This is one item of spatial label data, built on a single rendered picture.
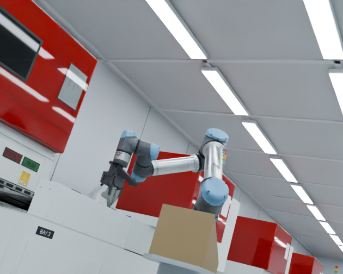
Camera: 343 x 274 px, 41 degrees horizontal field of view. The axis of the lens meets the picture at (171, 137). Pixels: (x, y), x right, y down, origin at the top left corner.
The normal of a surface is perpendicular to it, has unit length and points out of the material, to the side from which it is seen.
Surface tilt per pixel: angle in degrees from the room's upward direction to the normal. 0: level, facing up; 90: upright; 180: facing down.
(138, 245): 90
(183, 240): 90
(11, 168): 90
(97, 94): 90
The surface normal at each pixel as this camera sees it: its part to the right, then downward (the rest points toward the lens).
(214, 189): 0.26, -0.70
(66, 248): 0.85, 0.09
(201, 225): -0.41, -0.39
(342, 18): -0.28, 0.91
